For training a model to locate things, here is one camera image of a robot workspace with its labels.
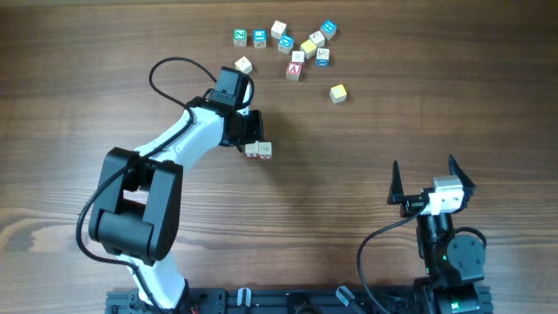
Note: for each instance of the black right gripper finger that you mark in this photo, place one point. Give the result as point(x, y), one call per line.
point(455, 169)
point(396, 192)

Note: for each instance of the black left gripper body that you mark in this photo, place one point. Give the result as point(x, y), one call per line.
point(249, 129)

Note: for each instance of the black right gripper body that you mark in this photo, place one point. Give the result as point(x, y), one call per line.
point(411, 205)

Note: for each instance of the white red-striped wooden block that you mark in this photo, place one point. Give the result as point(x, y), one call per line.
point(251, 150)

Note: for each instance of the white red-check wooden block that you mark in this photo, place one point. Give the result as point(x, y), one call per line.
point(265, 150)

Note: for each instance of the small white red-drawing block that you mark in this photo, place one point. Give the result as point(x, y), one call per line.
point(298, 57)

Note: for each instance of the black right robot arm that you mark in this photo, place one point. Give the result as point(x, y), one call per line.
point(454, 257)

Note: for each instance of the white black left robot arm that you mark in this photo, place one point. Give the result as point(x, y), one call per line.
point(135, 211)

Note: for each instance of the cream green-side wooden block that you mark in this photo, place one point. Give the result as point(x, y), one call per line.
point(244, 65)

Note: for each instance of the red letter A block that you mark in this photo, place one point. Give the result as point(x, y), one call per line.
point(294, 70)

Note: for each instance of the green letter N block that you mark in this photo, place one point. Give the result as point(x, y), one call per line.
point(240, 37)

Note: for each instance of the blue top wooden block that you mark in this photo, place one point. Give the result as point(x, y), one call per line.
point(260, 38)

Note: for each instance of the blue letter D block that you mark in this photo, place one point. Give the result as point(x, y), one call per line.
point(285, 44)

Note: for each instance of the lone yellow wooden block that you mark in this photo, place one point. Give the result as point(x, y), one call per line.
point(338, 93)

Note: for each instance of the yellow top wooden block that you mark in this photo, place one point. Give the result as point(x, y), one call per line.
point(308, 48)

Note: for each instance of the plain top wooden block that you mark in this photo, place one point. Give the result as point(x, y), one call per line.
point(278, 29)

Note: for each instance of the white top blue-side block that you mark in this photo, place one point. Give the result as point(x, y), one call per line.
point(323, 57)

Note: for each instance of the white picture wooden block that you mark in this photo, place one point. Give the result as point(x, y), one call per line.
point(318, 39)

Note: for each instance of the blue top tilted block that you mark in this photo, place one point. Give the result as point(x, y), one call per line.
point(328, 29)

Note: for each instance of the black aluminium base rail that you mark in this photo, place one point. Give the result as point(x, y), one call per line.
point(396, 299)

